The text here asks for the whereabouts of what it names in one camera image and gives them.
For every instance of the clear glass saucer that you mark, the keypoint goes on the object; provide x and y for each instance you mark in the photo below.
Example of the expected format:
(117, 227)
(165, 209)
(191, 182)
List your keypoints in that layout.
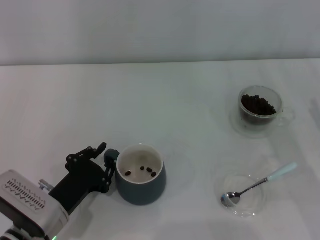
(250, 133)
(250, 208)

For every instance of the dark grey mug white inside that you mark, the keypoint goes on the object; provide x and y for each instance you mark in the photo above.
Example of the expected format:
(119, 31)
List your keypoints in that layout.
(140, 193)

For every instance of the heap of coffee beans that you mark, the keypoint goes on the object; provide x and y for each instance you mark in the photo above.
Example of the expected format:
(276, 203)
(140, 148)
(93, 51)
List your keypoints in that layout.
(257, 106)

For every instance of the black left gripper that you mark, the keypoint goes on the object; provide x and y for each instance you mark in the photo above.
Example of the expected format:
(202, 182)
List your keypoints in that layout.
(80, 180)

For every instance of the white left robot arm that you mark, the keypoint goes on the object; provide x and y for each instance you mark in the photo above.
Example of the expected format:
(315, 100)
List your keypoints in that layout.
(10, 233)

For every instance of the white vented wrist box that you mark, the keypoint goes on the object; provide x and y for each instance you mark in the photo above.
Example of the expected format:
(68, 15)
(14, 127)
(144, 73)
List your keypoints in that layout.
(25, 200)

